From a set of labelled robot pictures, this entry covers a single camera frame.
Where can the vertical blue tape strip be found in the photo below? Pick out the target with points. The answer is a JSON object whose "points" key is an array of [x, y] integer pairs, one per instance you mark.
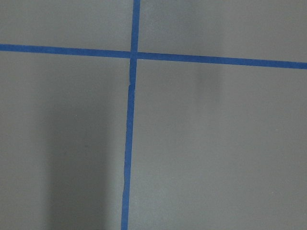
{"points": [[130, 114]]}

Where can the horizontal blue tape strip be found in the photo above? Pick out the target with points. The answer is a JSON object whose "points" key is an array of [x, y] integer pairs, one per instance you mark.
{"points": [[153, 56]]}

